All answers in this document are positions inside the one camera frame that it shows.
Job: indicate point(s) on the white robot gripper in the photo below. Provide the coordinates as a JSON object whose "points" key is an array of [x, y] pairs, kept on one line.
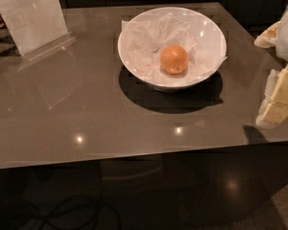
{"points": [[274, 109]]}

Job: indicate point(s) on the white ceramic bowl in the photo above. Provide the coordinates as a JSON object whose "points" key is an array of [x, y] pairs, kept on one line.
{"points": [[211, 35]]}

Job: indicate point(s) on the orange fruit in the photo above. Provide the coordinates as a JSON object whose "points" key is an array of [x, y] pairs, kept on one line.
{"points": [[173, 59]]}

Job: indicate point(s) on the white crumpled paper liner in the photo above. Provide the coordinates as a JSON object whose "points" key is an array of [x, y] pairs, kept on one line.
{"points": [[144, 45]]}

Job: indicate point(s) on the clear acrylic sign holder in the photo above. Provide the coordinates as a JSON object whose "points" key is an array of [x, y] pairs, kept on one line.
{"points": [[37, 27]]}

